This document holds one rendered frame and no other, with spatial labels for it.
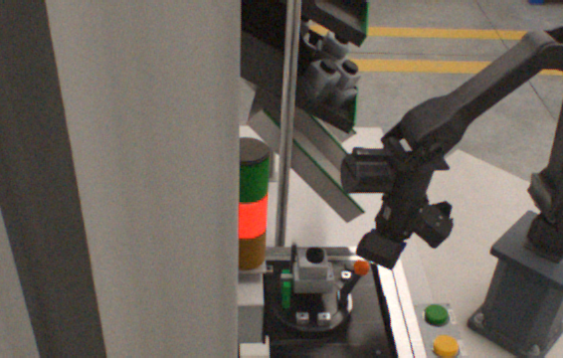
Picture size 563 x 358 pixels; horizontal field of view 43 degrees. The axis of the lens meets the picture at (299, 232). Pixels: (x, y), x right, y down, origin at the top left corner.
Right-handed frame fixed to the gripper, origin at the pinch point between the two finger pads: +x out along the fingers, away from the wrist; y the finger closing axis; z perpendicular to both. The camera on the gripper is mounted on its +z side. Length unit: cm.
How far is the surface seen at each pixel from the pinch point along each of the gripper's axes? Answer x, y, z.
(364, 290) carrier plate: 13.0, 3.0, -1.4
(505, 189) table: 19, 63, 15
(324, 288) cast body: 7.3, -6.5, -6.3
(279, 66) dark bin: -17.8, 10.2, -27.3
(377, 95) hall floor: 105, 244, -59
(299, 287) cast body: 7.5, -8.4, -9.9
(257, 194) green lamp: -24.8, -30.7, -11.5
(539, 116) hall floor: 95, 267, 21
